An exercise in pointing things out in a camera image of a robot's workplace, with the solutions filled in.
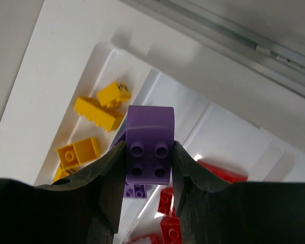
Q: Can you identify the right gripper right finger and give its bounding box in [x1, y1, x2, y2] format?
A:
[172, 142, 305, 243]

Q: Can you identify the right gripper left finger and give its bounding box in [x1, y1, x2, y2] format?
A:
[0, 142, 126, 243]

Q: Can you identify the red arch lego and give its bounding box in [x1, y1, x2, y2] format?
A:
[158, 188, 182, 244]

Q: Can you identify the yellow oval lego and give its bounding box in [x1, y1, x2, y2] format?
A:
[53, 164, 77, 182]

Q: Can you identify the purple flower lego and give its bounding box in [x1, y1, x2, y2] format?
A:
[124, 183, 153, 198]

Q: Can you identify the purple fan lego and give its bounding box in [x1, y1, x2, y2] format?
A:
[110, 130, 126, 149]

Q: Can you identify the yellow curved lego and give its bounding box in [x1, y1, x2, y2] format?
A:
[74, 97, 124, 132]

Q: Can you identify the purple curved lego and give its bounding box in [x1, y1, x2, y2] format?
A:
[126, 105, 175, 185]

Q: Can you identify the small yellow lego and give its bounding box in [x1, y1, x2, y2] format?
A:
[96, 81, 131, 108]

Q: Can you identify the white compartment tray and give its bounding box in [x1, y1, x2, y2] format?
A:
[33, 42, 305, 244]

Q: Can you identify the aluminium frame rail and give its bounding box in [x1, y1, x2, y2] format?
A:
[127, 1, 305, 98]

